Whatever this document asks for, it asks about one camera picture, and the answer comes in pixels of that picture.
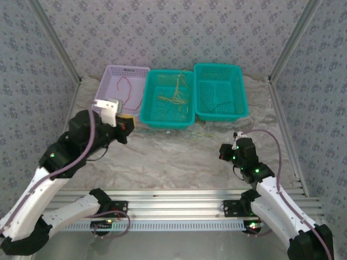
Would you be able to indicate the left controller board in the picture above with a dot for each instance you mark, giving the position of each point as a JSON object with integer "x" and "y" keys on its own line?
{"x": 101, "y": 223}

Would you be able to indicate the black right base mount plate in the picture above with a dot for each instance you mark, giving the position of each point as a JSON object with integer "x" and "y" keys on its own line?
{"x": 230, "y": 208}

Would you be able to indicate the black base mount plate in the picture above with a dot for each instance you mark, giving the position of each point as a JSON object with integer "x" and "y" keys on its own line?
{"x": 230, "y": 208}
{"x": 120, "y": 208}

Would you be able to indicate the aluminium upright post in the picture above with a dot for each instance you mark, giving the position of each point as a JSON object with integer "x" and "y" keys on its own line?
{"x": 294, "y": 40}
{"x": 55, "y": 40}

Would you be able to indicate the teal perforated plastic basket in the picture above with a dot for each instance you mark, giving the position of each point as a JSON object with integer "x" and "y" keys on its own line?
{"x": 168, "y": 119}
{"x": 221, "y": 92}

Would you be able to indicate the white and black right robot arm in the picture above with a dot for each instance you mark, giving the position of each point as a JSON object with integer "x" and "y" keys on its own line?
{"x": 273, "y": 200}

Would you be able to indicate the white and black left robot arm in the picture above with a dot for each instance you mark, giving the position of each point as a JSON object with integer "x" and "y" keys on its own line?
{"x": 29, "y": 195}

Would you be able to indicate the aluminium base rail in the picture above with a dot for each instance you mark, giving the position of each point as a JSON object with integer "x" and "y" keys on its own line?
{"x": 173, "y": 203}

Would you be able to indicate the aluminium left side rail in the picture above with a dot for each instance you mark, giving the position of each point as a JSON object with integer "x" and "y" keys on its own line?
{"x": 71, "y": 108}

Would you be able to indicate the aluminium left upright post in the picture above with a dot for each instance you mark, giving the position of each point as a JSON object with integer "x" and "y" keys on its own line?
{"x": 55, "y": 40}

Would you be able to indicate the aluminium right upright post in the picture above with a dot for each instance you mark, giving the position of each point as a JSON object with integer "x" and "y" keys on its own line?
{"x": 294, "y": 40}

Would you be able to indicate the aluminium right side rail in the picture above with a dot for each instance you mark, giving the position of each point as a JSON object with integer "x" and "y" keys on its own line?
{"x": 287, "y": 135}

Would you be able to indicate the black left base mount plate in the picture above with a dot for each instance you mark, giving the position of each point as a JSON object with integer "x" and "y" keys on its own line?
{"x": 120, "y": 208}

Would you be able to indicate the right controller board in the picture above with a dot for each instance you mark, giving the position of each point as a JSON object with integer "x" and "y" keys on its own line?
{"x": 253, "y": 226}

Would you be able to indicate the controller board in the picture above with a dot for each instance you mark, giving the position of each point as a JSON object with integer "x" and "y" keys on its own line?
{"x": 101, "y": 223}
{"x": 253, "y": 226}

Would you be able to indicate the lilac perforated plastic basket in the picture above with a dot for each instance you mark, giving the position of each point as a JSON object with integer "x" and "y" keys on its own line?
{"x": 111, "y": 84}

